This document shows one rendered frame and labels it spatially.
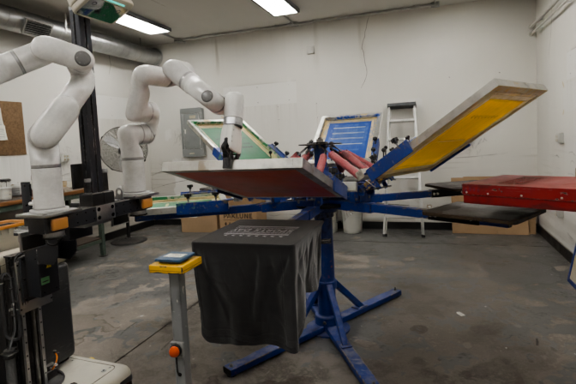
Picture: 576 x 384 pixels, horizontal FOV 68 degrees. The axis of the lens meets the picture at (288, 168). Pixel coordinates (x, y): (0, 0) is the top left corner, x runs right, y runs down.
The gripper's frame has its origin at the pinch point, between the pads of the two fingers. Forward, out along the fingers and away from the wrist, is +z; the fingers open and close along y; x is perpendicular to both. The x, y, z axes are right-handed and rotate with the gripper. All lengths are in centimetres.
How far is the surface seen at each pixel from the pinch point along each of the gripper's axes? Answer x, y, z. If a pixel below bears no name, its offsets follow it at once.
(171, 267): -9.8, 19.1, 37.8
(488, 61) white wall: 146, -425, -217
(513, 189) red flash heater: 105, -56, 3
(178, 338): -12, 8, 62
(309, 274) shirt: 21, -42, 41
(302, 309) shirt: 21, -31, 54
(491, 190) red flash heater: 97, -60, 2
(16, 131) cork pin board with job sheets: -379, -208, -93
